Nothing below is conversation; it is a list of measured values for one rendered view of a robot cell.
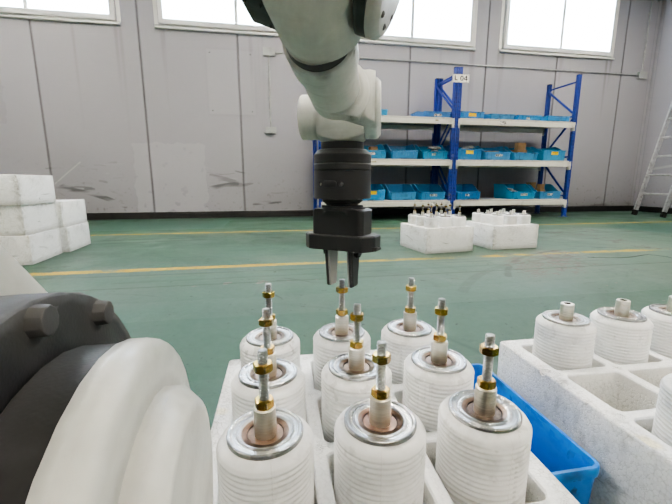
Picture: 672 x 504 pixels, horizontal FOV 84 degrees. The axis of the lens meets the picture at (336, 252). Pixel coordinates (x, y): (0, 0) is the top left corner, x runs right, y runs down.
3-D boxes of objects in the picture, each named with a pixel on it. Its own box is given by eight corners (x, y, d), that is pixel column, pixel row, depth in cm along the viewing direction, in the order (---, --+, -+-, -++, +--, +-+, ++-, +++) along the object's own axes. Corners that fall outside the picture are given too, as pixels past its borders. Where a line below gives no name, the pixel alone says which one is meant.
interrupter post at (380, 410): (373, 414, 41) (374, 386, 40) (394, 421, 39) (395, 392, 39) (364, 427, 39) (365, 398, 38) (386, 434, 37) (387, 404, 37)
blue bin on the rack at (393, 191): (378, 198, 538) (378, 184, 534) (403, 198, 545) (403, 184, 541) (390, 200, 490) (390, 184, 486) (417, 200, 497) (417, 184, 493)
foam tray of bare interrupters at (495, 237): (536, 247, 285) (539, 224, 281) (492, 249, 276) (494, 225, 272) (503, 240, 322) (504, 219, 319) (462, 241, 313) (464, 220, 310)
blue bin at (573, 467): (594, 542, 52) (606, 467, 50) (524, 555, 50) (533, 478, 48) (478, 413, 81) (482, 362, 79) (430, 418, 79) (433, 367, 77)
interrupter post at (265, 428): (265, 424, 39) (264, 396, 38) (282, 433, 38) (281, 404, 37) (248, 437, 37) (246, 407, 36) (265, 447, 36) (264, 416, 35)
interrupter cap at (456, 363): (479, 368, 51) (479, 364, 50) (435, 381, 47) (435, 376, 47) (441, 346, 57) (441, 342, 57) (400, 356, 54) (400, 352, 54)
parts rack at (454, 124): (568, 216, 540) (585, 73, 504) (318, 221, 473) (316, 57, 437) (537, 213, 602) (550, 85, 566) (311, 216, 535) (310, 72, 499)
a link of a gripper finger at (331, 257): (338, 281, 62) (338, 245, 61) (329, 286, 60) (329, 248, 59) (329, 280, 63) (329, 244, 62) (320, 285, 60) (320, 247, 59)
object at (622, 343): (652, 414, 69) (669, 323, 66) (608, 419, 68) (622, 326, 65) (608, 387, 79) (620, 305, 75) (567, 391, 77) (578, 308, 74)
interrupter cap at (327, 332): (369, 329, 64) (369, 325, 64) (356, 347, 57) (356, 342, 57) (329, 323, 67) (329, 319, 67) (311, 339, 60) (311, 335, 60)
